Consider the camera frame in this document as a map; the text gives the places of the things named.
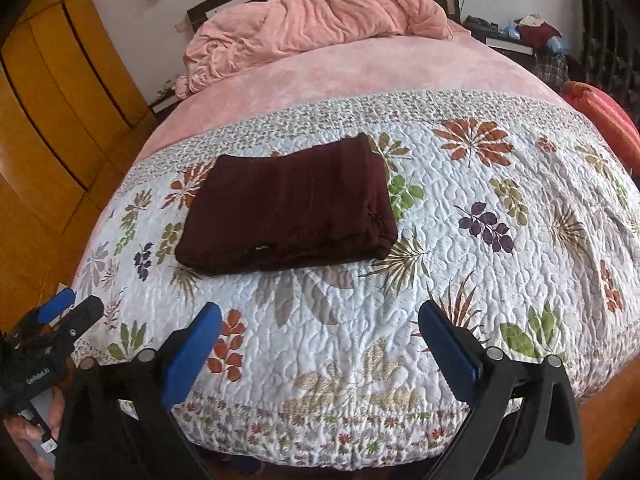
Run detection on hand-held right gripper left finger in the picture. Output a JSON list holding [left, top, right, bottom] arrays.
[[55, 301, 224, 480]]

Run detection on maroon cloth bundle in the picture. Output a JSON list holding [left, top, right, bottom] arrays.
[[517, 15, 562, 51]]

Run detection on pink crumpled duvet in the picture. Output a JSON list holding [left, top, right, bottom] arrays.
[[174, 0, 456, 100]]

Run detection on pink bed sheet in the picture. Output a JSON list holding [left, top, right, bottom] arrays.
[[135, 32, 576, 171]]

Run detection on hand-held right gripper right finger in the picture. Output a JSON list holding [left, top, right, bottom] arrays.
[[418, 299, 586, 480]]

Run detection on floral quilted bedspread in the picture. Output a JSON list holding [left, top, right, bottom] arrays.
[[70, 89, 640, 471]]

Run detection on orange red cushion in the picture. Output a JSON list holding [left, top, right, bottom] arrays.
[[562, 81, 640, 176]]

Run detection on plaid cloth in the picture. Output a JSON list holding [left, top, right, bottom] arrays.
[[531, 52, 571, 87]]

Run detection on bedside table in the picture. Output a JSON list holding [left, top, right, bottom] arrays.
[[149, 77, 182, 122], [462, 15, 542, 57]]

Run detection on dark patterned curtain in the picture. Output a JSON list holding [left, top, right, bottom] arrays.
[[570, 0, 640, 126]]

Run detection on wooden wardrobe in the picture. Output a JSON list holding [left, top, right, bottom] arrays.
[[0, 0, 158, 311]]

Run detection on person's left hand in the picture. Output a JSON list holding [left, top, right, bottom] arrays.
[[3, 389, 67, 469]]

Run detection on maroon pants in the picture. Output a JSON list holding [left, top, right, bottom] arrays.
[[174, 132, 399, 277]]

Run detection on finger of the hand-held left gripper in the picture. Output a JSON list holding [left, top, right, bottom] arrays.
[[10, 287, 76, 342], [44, 296, 105, 357]]

